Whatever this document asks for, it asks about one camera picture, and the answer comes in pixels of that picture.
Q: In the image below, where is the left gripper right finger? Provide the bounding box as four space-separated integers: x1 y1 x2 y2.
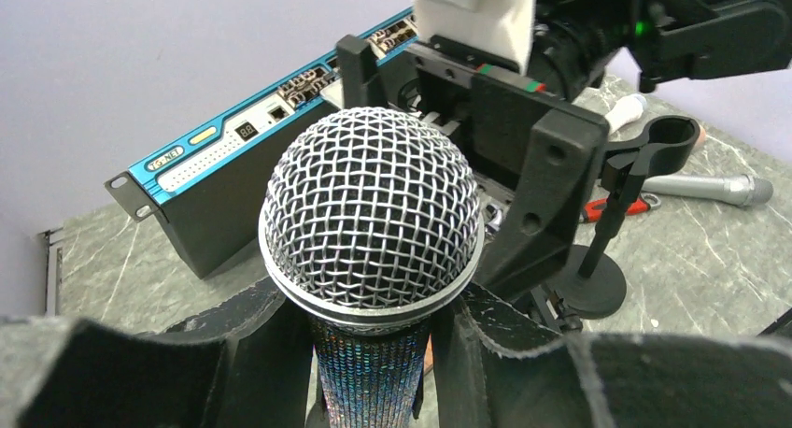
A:
431 284 791 427

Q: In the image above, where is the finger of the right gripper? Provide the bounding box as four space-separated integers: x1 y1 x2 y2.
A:
474 110 609 301

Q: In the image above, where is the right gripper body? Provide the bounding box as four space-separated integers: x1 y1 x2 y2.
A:
335 35 606 184

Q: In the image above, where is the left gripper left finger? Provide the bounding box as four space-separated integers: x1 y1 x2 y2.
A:
1 278 312 427

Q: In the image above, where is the white microphone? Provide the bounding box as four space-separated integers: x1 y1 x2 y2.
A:
604 93 648 135

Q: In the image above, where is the black clamp mic stand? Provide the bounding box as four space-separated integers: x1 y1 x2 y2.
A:
551 115 700 320

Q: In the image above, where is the glitter microphone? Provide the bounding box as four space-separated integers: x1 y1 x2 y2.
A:
258 107 485 427

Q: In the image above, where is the silver microphone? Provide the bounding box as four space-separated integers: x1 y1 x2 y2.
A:
643 174 774 207

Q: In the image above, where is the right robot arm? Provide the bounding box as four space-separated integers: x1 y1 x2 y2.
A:
335 0 791 301

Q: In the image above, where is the red handled adjustable wrench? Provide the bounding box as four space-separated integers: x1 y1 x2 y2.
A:
578 192 663 224

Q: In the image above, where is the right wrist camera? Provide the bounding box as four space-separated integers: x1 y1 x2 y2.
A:
412 0 536 74

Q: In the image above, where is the blue network switch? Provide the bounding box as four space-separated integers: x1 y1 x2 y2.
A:
104 7 422 281

